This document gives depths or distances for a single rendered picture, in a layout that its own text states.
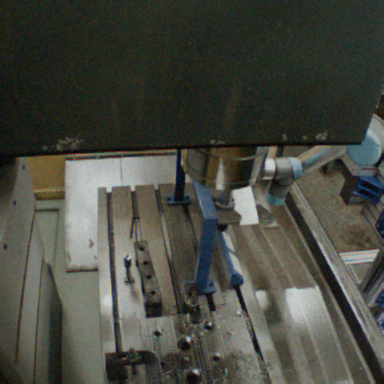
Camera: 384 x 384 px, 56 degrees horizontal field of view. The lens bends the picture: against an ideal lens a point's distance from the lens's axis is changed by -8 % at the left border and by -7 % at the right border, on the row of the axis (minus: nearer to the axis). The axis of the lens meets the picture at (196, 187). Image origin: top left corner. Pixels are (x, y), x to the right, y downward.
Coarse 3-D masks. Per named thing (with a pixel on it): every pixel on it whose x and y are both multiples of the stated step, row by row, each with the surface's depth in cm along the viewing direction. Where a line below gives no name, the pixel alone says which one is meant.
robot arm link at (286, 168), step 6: (276, 162) 132; (282, 162) 133; (288, 162) 133; (294, 162) 134; (300, 162) 135; (276, 168) 132; (282, 168) 132; (288, 168) 133; (294, 168) 133; (300, 168) 134; (276, 174) 132; (282, 174) 133; (288, 174) 134; (294, 174) 134; (300, 174) 135; (276, 180) 137; (282, 180) 135; (288, 180) 136
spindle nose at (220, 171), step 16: (192, 160) 67; (208, 160) 65; (224, 160) 64; (240, 160) 64; (256, 160) 66; (192, 176) 69; (208, 176) 66; (224, 176) 66; (240, 176) 66; (256, 176) 69
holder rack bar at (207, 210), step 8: (192, 184) 117; (200, 184) 115; (200, 192) 112; (208, 192) 112; (200, 200) 109; (208, 200) 109; (200, 208) 108; (208, 208) 107; (208, 216) 104; (216, 216) 104; (208, 224) 105; (216, 224) 105
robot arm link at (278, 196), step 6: (270, 180) 140; (270, 186) 140; (276, 186) 138; (282, 186) 137; (288, 186) 139; (270, 192) 141; (276, 192) 139; (282, 192) 139; (270, 198) 142; (276, 198) 141; (282, 198) 141; (276, 204) 143
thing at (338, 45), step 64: (0, 0) 37; (64, 0) 39; (128, 0) 41; (192, 0) 42; (256, 0) 43; (320, 0) 44; (0, 64) 42; (64, 64) 44; (128, 64) 45; (192, 64) 47; (256, 64) 49; (320, 64) 50; (0, 128) 47; (64, 128) 49; (128, 128) 51; (192, 128) 53; (256, 128) 55; (320, 128) 57
